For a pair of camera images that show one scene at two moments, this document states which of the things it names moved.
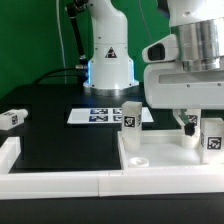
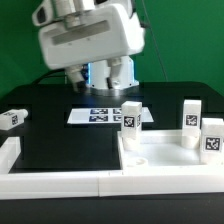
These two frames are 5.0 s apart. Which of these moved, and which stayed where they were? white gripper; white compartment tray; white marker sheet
Moved: white gripper
Stayed: white marker sheet; white compartment tray
